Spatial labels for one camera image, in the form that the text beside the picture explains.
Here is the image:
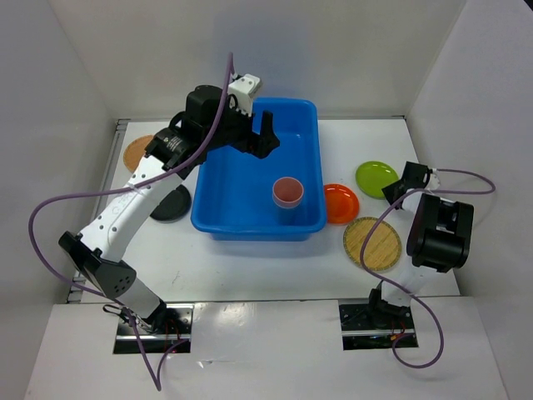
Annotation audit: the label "black plastic plate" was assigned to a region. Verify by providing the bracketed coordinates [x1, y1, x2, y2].
[150, 185, 192, 223]

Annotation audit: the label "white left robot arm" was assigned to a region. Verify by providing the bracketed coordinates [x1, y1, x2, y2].
[59, 75, 280, 333]

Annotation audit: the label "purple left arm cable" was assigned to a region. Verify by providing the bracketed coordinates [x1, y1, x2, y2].
[27, 52, 237, 392]

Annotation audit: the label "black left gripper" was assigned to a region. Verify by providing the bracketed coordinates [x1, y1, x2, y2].
[204, 94, 280, 159]

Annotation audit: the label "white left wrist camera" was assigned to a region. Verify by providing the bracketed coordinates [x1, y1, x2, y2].
[228, 74, 263, 98]

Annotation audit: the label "pink plastic cup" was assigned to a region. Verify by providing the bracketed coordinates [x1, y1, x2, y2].
[272, 177, 305, 208]

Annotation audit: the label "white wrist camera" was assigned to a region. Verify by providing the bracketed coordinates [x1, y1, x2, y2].
[228, 74, 263, 98]
[426, 169, 441, 192]

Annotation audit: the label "green plastic plate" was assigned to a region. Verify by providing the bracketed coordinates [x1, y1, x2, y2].
[355, 161, 399, 199]

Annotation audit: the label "yellow woven bamboo plate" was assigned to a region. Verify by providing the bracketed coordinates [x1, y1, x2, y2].
[343, 217, 401, 272]

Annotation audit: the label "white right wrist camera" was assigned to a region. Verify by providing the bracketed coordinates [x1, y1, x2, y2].
[426, 169, 441, 192]

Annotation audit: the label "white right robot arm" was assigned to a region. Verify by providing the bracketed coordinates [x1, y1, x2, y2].
[365, 162, 474, 328]

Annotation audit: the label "blue plastic bin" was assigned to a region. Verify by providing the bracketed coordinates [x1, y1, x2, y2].
[191, 97, 326, 241]

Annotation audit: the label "orange woven bamboo plate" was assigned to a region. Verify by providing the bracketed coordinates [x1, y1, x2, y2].
[122, 135, 153, 173]

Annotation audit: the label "orange plastic plate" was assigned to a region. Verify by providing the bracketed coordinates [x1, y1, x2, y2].
[324, 183, 360, 225]

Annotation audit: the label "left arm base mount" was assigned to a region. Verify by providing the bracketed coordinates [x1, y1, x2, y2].
[102, 303, 194, 355]

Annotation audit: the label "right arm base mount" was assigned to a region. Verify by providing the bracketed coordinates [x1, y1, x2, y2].
[338, 303, 418, 351]

